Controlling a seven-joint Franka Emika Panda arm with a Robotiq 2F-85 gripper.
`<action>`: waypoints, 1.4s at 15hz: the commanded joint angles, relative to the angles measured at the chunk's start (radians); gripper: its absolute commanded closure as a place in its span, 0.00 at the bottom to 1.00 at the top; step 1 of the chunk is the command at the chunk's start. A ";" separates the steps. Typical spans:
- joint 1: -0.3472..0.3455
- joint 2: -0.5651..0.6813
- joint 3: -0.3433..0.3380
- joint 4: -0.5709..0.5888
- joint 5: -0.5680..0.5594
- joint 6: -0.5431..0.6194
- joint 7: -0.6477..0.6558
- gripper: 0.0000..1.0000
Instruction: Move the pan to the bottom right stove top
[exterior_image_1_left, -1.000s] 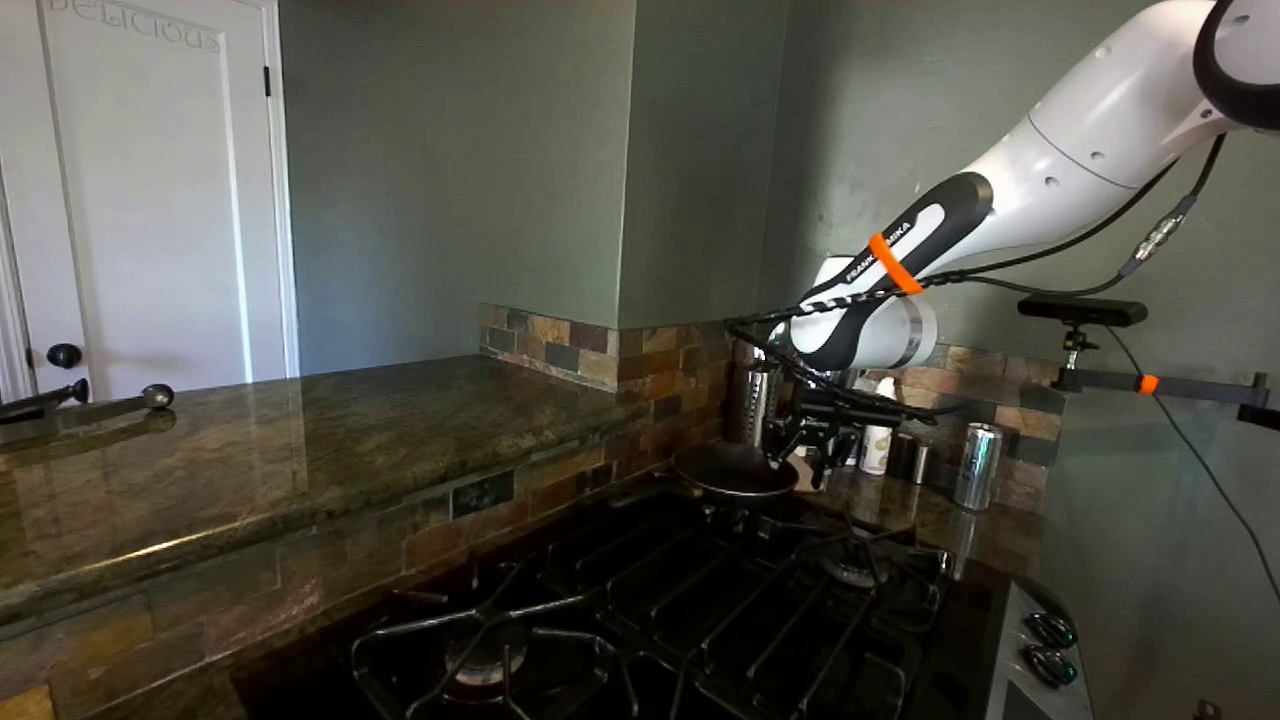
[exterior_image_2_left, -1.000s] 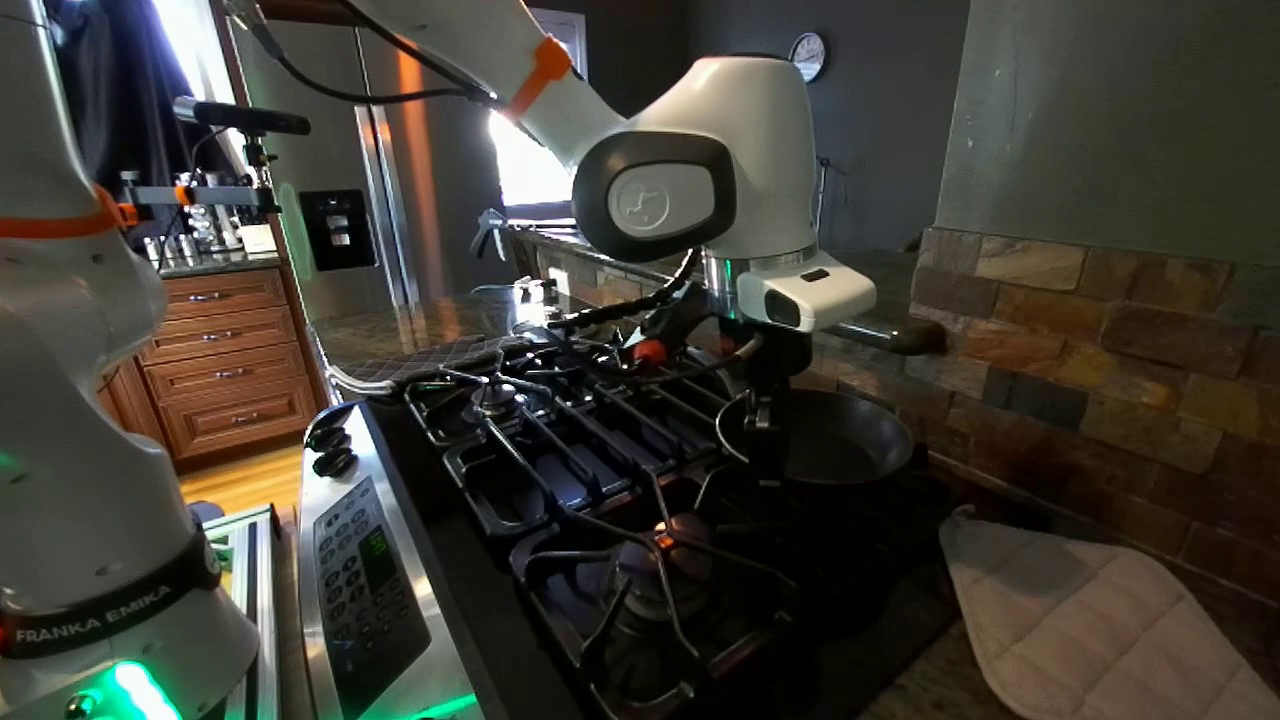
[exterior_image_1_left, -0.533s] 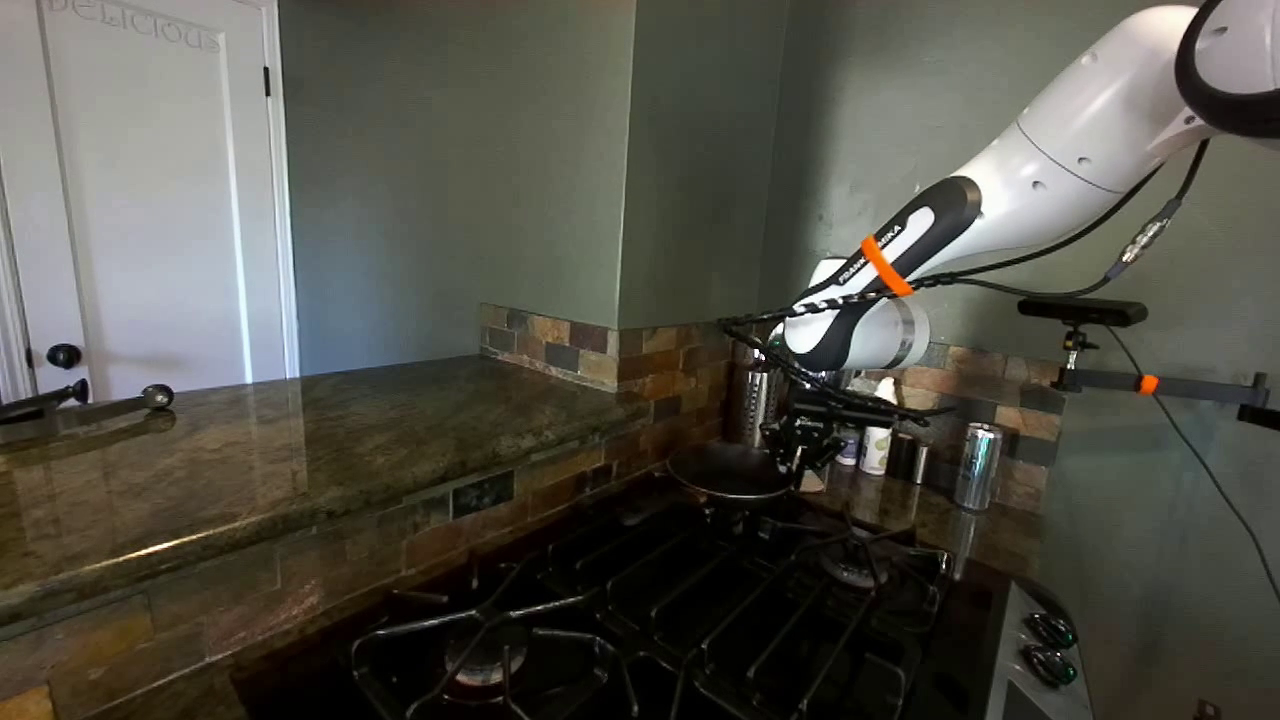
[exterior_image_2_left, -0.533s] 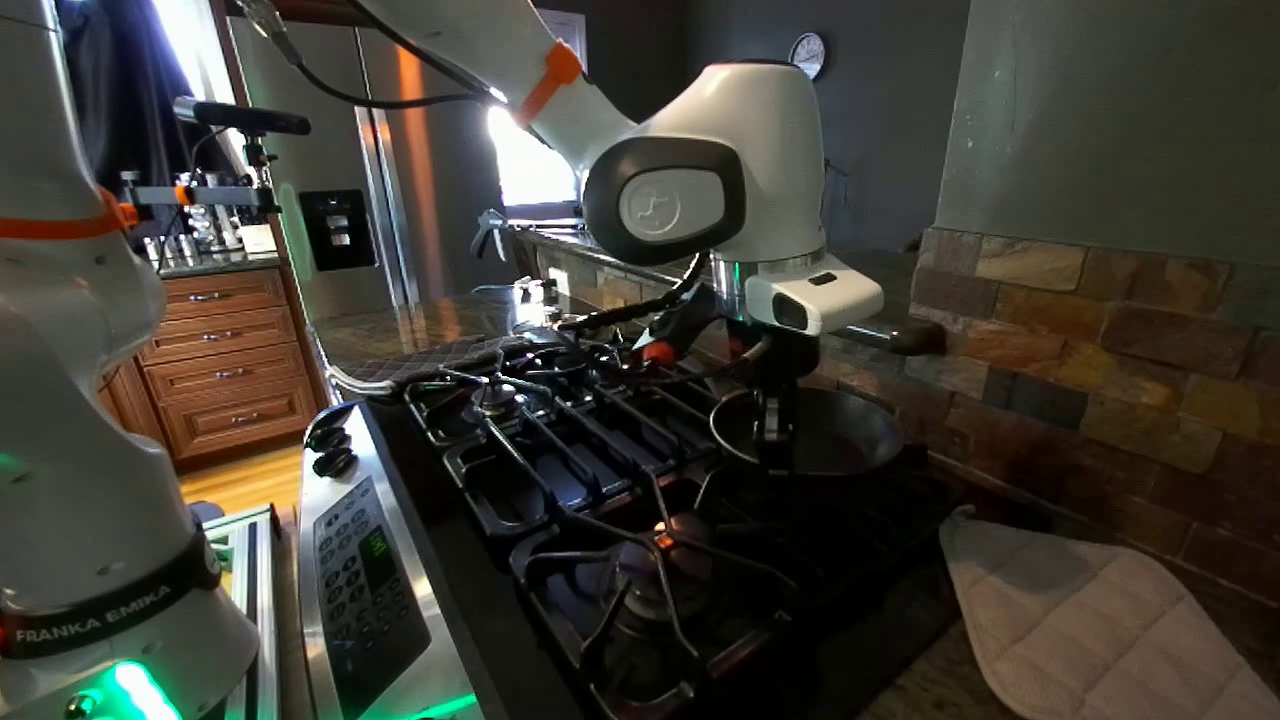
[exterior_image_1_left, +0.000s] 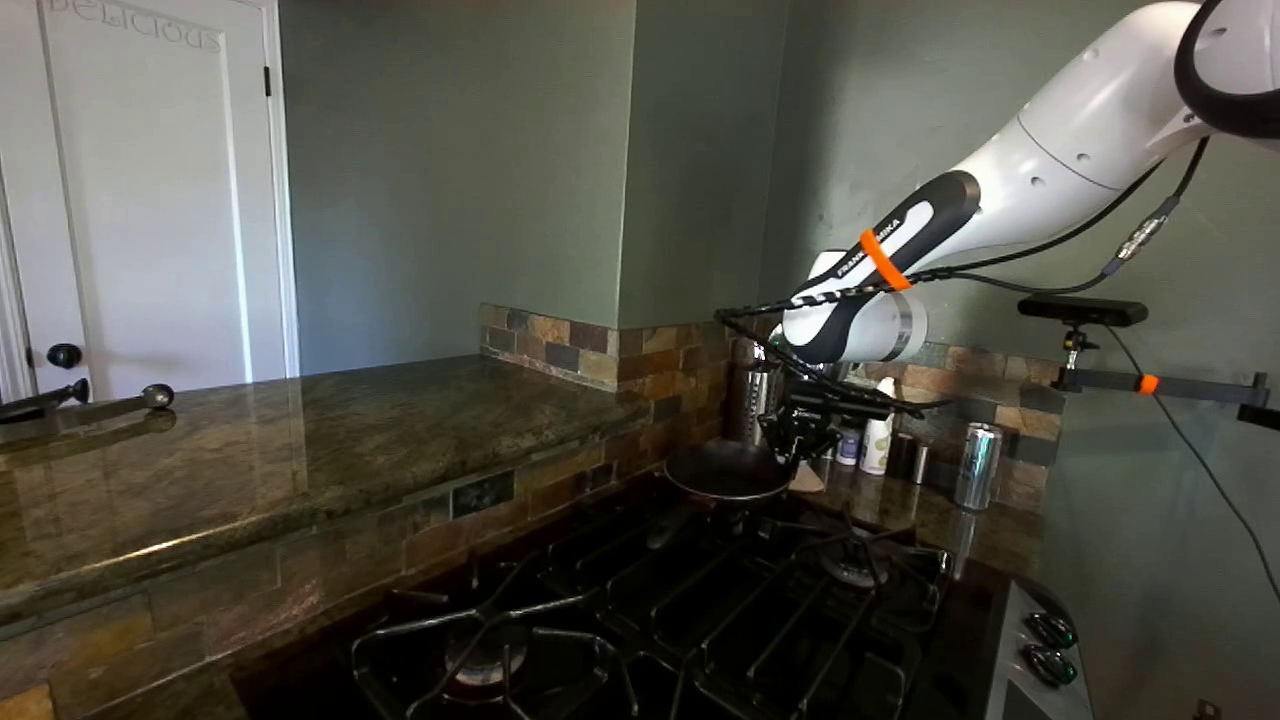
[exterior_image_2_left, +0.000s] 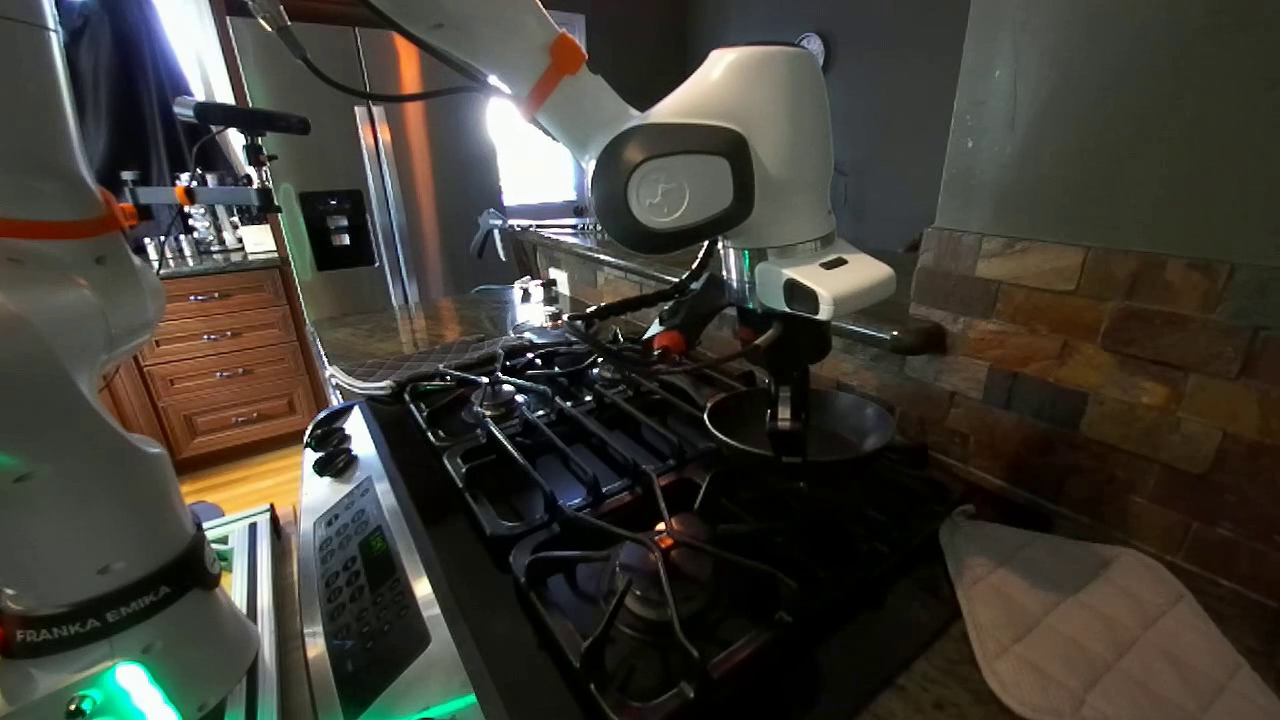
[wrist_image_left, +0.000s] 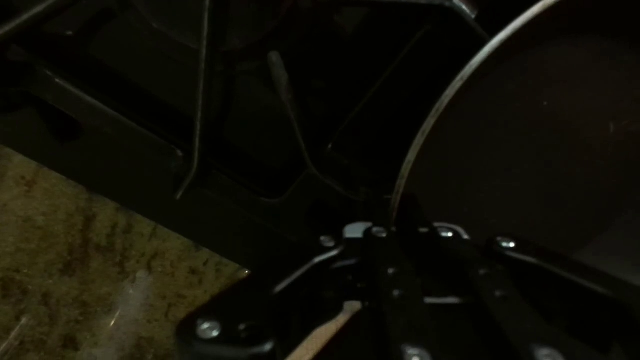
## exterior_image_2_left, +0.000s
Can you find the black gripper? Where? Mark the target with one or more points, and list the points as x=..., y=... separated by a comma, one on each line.
x=785, y=344

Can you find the wooden drawer cabinet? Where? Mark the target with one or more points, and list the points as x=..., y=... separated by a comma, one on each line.
x=225, y=371

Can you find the stainless steel refrigerator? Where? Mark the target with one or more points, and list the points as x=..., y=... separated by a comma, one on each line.
x=379, y=200

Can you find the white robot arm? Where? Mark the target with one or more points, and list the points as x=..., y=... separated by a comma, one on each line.
x=734, y=162

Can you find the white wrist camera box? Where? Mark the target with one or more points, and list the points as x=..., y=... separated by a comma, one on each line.
x=838, y=287

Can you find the black frying pan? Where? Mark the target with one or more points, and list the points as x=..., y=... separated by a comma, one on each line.
x=800, y=423

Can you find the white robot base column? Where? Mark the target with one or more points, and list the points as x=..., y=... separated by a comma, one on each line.
x=109, y=596

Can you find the black stove with grates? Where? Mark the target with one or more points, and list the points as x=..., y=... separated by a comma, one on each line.
x=568, y=528

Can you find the white quilted pot holder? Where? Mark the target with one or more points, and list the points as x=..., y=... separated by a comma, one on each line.
x=1074, y=631

